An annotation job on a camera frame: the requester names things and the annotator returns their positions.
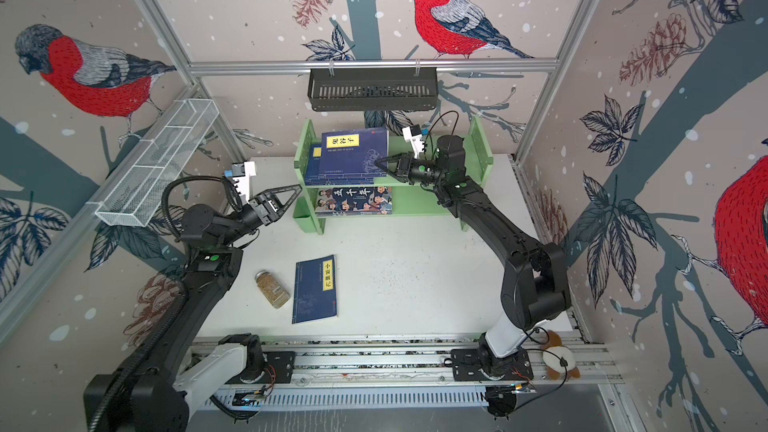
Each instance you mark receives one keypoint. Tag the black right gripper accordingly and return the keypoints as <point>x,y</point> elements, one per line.
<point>408,171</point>

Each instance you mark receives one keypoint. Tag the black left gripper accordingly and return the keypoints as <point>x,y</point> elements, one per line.
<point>266,209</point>

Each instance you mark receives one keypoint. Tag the blue book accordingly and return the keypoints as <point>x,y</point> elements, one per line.
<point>313,178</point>
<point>315,295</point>
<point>353,153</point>

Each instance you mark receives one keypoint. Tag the colourful illustrated large book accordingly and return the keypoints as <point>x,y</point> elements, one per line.
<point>353,201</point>

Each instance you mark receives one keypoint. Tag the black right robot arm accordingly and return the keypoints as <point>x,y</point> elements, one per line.
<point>535,287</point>

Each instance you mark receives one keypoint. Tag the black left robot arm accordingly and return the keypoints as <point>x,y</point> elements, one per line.
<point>150,391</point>

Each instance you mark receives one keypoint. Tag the green plastic hanging bin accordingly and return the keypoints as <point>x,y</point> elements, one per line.
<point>307,222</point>

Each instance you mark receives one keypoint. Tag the green wooden shelf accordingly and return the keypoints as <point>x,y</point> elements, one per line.
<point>408,200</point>

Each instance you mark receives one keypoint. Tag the black hanging basket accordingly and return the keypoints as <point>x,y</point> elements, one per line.
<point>373,89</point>

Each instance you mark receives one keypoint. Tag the spice jar brown contents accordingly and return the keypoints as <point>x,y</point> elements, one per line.
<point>272,289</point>

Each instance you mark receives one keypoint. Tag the plush toy brown white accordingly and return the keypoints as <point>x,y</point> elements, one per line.
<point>560,362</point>

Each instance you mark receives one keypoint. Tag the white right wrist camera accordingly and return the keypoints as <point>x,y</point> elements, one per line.
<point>415,136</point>

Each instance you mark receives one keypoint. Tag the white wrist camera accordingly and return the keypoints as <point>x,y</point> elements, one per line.
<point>415,136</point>
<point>240,174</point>

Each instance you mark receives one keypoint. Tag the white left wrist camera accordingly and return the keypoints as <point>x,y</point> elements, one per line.
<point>240,174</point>

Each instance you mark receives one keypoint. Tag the white wire mesh basket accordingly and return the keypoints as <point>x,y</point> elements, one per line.
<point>137,194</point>

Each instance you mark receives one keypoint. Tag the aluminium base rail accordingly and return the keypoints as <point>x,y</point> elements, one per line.
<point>386,373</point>

